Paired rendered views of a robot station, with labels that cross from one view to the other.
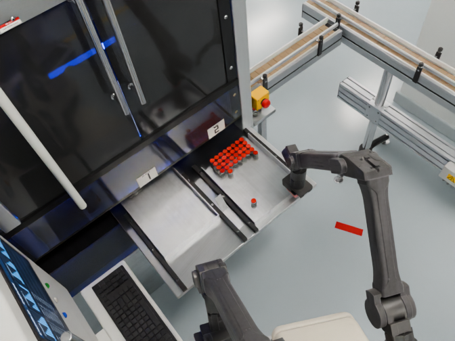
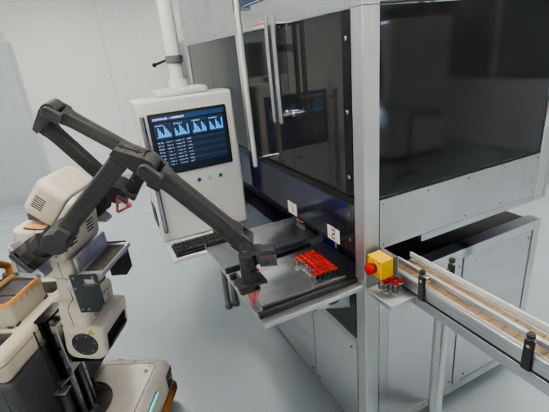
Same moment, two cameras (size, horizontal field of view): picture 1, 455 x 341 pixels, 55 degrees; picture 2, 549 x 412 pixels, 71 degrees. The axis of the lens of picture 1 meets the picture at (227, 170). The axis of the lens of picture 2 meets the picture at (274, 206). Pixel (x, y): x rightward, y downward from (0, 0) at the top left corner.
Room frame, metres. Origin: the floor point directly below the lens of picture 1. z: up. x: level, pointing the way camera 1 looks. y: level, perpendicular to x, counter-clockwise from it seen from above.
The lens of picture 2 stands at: (1.11, -1.36, 1.70)
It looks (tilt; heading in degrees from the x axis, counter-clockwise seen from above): 22 degrees down; 99
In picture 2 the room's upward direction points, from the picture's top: 6 degrees counter-clockwise
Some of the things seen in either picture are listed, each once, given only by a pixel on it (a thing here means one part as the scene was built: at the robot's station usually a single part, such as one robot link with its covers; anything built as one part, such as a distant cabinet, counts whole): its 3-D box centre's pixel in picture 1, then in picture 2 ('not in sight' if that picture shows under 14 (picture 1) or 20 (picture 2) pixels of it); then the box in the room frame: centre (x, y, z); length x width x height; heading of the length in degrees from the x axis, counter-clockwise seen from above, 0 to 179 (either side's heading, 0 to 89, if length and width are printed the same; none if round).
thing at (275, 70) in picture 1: (283, 60); (483, 311); (1.55, -0.34, 0.92); 0.69 x 0.16 x 0.16; 122
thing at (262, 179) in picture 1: (251, 176); (289, 277); (0.95, -0.09, 0.90); 0.34 x 0.26 x 0.04; 32
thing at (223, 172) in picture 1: (237, 162); (309, 268); (1.02, -0.05, 0.90); 0.18 x 0.02 x 0.05; 122
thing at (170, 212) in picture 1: (167, 208); (277, 236); (0.86, 0.26, 0.90); 0.34 x 0.26 x 0.04; 32
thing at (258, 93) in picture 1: (258, 97); (381, 264); (1.28, -0.18, 1.00); 0.08 x 0.07 x 0.07; 32
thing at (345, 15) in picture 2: (228, 42); (348, 143); (1.18, -0.07, 1.40); 0.04 x 0.01 x 0.80; 122
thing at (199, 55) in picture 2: not in sight; (204, 90); (0.30, 1.35, 1.51); 0.48 x 0.01 x 0.59; 122
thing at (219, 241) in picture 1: (212, 197); (281, 261); (0.90, 0.08, 0.87); 0.70 x 0.48 x 0.02; 122
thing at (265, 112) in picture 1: (254, 109); (394, 293); (1.32, -0.17, 0.87); 0.14 x 0.13 x 0.02; 32
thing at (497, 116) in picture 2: not in sight; (474, 91); (1.64, 0.13, 1.51); 0.85 x 0.01 x 0.59; 32
